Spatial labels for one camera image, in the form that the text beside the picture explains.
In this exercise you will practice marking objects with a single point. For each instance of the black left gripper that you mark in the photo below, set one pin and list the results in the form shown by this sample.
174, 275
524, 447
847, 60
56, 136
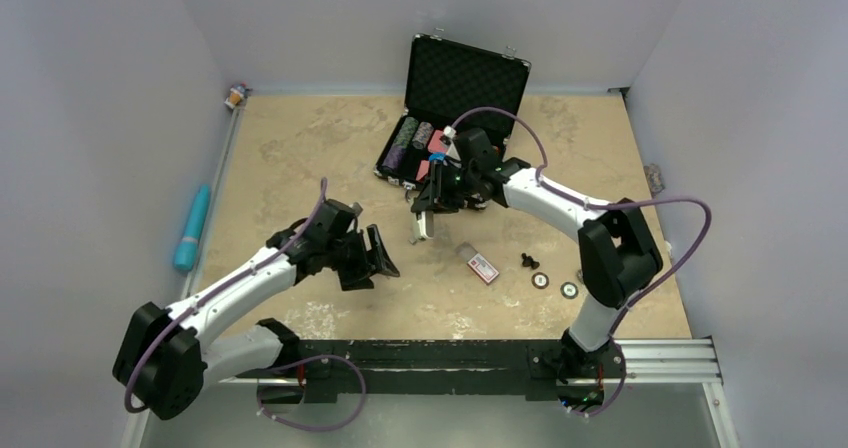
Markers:
358, 276

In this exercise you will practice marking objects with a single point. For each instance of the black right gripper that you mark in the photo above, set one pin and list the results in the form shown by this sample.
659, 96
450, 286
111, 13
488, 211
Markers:
435, 197

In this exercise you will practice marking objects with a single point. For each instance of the green stapler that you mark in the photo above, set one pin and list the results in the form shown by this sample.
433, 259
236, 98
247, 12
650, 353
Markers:
422, 226

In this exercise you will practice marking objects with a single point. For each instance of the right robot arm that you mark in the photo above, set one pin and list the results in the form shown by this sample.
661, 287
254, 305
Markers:
618, 254

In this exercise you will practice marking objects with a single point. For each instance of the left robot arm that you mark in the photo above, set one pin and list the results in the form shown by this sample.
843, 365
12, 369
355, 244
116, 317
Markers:
169, 355

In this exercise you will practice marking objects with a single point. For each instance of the red white staple box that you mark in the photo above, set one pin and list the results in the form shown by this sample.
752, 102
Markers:
477, 263

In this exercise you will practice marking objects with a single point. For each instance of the black poker chip case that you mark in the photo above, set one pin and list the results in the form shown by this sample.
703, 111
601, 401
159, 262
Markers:
445, 79

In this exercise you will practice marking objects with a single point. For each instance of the black screw knob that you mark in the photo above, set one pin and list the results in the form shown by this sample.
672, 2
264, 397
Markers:
529, 262

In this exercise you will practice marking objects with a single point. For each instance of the red white poker chip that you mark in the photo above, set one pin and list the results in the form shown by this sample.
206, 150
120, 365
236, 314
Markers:
540, 280

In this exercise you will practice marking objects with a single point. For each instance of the green white poker chip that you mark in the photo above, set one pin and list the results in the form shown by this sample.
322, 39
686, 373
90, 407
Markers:
569, 290

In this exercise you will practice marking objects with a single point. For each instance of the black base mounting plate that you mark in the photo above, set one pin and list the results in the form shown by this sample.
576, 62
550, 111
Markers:
533, 369

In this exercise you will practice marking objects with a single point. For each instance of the turquoise cylindrical tool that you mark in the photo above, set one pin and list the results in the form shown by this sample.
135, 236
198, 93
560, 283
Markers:
185, 254

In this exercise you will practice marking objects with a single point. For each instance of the orange small bottle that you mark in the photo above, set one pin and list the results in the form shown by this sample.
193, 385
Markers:
237, 94

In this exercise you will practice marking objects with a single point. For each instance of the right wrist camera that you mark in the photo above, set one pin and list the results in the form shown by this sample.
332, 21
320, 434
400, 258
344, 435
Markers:
447, 139

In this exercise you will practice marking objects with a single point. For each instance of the striped object at right wall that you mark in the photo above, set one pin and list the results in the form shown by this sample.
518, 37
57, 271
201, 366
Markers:
654, 179

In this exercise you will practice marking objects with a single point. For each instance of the aluminium frame rail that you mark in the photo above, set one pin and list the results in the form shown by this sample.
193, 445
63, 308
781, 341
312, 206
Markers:
670, 395

